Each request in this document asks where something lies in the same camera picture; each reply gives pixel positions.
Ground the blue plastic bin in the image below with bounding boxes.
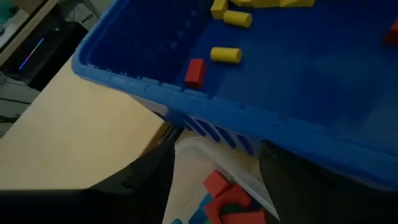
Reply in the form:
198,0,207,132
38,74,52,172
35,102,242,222
71,0,398,191

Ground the yellow long rectangular block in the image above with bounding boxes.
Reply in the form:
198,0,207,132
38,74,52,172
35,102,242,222
231,0,281,9

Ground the red cube block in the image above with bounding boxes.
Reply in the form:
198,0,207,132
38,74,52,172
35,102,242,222
203,170,233,198

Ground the red arch block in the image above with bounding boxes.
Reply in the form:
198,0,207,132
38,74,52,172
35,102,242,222
203,184,252,224

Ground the red long block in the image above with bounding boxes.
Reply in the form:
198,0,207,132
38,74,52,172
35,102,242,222
220,210,268,224

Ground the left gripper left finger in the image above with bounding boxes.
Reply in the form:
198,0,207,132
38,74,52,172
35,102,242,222
90,126,183,224

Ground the clear plastic container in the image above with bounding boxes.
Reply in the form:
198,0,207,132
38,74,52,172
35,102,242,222
173,136,281,224

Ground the light wooden desk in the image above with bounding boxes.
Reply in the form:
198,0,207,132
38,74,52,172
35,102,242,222
0,58,166,190

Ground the yellow cylinder block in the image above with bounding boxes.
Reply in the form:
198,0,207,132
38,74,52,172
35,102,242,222
223,10,253,29

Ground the black box with light strip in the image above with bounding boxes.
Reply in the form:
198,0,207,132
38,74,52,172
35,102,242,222
0,21,88,91

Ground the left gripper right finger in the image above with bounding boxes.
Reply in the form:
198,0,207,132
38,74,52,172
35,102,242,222
259,140,398,224

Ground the red rectangular block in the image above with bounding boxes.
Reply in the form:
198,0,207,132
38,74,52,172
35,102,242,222
185,58,207,90
384,19,398,46

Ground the green rectangular block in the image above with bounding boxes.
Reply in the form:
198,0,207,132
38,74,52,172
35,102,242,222
221,203,249,215

